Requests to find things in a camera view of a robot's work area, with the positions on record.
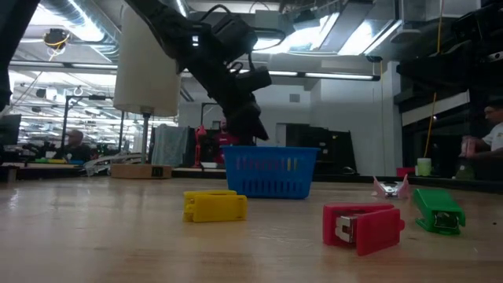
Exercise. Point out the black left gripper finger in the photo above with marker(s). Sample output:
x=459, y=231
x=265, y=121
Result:
x=259, y=126
x=237, y=126

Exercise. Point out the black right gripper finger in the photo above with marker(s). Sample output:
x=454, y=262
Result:
x=432, y=72
x=440, y=93

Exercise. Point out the green stapler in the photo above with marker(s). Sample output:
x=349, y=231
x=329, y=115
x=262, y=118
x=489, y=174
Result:
x=434, y=204

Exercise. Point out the red stapler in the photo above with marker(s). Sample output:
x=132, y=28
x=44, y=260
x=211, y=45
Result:
x=373, y=232

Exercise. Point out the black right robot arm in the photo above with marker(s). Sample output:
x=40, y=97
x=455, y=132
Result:
x=483, y=23

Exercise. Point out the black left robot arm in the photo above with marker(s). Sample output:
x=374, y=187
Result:
x=177, y=27

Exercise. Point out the yellow stapler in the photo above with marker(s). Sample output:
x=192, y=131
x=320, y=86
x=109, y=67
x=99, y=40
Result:
x=216, y=208

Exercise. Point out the person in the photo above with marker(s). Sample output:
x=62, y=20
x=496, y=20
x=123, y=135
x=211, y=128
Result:
x=74, y=147
x=493, y=137
x=224, y=139

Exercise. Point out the blue plastic basket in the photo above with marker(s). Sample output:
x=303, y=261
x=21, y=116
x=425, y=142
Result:
x=271, y=181

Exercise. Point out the grey hanging cloth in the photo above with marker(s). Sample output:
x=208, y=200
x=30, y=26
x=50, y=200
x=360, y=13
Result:
x=169, y=143

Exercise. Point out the pale green cup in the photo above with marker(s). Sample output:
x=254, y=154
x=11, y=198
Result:
x=424, y=167

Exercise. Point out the black equipment cases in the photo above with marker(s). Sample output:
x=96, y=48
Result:
x=338, y=149

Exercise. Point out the small red box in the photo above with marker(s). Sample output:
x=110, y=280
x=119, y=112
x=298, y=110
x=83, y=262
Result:
x=404, y=171

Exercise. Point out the long ceiling light strip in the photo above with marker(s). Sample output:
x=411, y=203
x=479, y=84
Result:
x=338, y=75

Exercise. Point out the white lamp with wooden base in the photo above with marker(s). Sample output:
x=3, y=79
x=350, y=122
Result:
x=147, y=70

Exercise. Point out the black monitor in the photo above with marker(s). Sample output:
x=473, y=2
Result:
x=9, y=129

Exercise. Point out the black metal stand frame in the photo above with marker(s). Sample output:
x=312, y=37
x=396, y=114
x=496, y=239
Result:
x=204, y=114

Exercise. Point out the black aluminium table frame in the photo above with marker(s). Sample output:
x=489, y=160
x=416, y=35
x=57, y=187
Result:
x=452, y=182

